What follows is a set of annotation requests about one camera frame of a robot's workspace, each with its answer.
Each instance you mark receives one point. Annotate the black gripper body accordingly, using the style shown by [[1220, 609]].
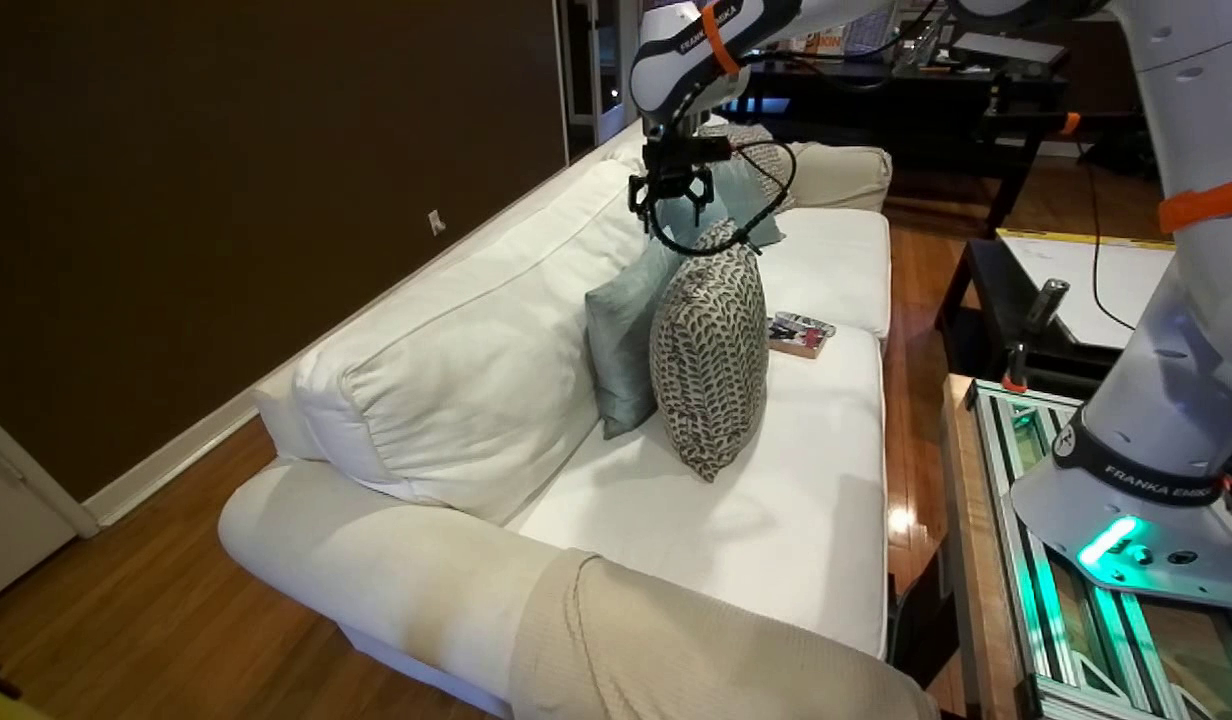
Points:
[[681, 181]]

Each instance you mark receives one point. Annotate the plain grey-blue pillow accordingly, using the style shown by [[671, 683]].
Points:
[[623, 346], [759, 213]]

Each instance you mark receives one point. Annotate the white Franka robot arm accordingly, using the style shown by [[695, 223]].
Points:
[[1179, 333]]

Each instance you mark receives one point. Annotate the leaf patterned pillow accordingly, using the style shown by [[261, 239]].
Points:
[[709, 362]]

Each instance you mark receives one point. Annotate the black desk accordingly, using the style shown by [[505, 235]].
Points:
[[910, 95]]

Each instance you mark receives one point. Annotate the white sofa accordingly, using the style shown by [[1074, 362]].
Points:
[[778, 534]]

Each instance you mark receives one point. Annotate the black low stand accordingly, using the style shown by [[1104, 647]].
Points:
[[1028, 333]]

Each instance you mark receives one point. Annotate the white floor mat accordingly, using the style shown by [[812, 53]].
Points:
[[1129, 266]]

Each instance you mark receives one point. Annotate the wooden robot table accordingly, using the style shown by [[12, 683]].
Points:
[[976, 561]]

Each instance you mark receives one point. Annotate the aluminium profile base frame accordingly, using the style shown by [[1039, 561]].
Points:
[[1042, 625]]

